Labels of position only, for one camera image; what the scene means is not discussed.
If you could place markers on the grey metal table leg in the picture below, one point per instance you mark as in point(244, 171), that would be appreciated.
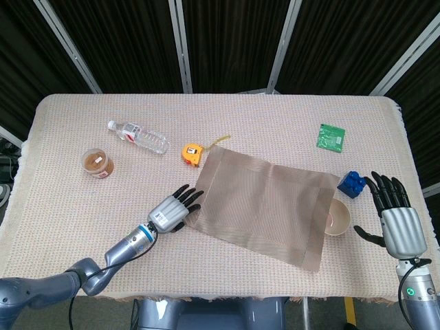
point(305, 314)

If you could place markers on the grey robot torso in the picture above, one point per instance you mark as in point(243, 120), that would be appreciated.
point(213, 314)

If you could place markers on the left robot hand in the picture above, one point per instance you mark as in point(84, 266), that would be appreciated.
point(168, 214)

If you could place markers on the green foil packet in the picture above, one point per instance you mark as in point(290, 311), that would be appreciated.
point(330, 137)

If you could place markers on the yellow tape measure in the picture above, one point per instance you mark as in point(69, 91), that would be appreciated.
point(192, 154)

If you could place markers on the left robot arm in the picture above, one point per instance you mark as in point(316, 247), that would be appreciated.
point(86, 278)

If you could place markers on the blue toy brick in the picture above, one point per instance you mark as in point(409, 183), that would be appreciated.
point(350, 185)

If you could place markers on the clear plastic water bottle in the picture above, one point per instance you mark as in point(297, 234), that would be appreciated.
point(144, 138)

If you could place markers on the brown woven placemat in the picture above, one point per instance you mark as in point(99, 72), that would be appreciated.
point(264, 206)

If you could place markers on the white screen frame post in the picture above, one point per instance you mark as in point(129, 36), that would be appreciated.
point(405, 59)
point(10, 135)
point(280, 58)
point(68, 51)
point(182, 51)
point(431, 189)

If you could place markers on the light brown bowl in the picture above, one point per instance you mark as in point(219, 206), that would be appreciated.
point(342, 218)

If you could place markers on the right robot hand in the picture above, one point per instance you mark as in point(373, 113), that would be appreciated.
point(402, 233)

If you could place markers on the beige woven tablecloth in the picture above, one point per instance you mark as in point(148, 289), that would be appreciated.
point(275, 117)

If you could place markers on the clear jar of rubber bands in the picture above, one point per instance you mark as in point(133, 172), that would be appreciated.
point(98, 163)

